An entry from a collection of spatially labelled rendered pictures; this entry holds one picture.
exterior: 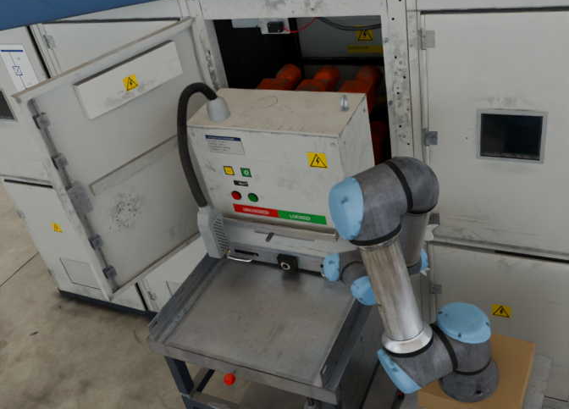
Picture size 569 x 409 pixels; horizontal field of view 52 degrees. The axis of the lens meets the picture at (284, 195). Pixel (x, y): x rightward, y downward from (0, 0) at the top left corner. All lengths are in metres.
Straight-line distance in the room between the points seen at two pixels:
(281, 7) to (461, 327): 1.02
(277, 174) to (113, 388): 1.60
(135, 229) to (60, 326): 1.48
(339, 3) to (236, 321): 0.98
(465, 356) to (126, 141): 1.17
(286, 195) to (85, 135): 0.62
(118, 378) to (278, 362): 1.43
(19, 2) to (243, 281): 1.12
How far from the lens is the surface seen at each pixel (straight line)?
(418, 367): 1.38
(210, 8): 1.91
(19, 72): 2.61
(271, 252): 1.92
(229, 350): 1.75
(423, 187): 1.21
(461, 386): 1.53
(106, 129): 1.85
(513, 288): 2.07
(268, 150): 1.65
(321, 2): 1.73
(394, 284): 1.26
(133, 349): 3.08
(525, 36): 1.61
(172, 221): 2.09
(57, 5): 2.02
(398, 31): 1.68
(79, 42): 2.29
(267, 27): 1.84
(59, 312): 3.50
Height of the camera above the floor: 2.09
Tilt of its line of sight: 33 degrees down
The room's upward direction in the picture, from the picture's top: 12 degrees counter-clockwise
